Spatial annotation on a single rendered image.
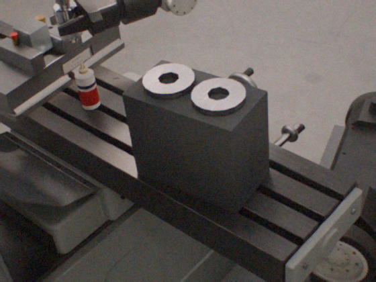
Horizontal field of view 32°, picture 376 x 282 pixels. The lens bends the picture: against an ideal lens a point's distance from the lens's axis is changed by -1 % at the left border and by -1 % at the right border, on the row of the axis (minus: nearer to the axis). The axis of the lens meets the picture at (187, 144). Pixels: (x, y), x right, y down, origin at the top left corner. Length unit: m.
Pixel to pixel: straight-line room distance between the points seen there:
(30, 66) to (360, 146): 0.88
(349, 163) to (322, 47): 1.59
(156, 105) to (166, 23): 2.48
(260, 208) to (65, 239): 0.43
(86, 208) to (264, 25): 2.24
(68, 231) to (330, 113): 1.71
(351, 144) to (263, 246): 0.76
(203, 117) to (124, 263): 0.60
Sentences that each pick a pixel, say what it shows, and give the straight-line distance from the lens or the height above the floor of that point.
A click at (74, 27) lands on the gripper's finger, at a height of 1.13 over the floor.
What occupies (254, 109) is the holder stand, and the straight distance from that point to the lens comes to 1.08.
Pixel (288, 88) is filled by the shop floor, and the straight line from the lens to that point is 3.01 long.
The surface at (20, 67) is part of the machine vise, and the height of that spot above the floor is 1.00.
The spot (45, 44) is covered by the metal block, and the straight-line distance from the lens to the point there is 1.51.
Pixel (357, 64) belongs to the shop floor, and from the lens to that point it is 3.18.
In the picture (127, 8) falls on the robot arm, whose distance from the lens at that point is 1.35.
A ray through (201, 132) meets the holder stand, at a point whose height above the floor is 1.09.
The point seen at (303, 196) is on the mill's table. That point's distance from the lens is 1.19.
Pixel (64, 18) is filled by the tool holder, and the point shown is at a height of 1.15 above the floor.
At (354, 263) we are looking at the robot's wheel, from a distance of 1.66.
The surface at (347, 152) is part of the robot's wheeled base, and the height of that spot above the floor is 0.59.
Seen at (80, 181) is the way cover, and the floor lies 0.86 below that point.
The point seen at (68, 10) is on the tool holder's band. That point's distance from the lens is 1.33.
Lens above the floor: 1.77
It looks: 40 degrees down
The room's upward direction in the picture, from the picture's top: 7 degrees counter-clockwise
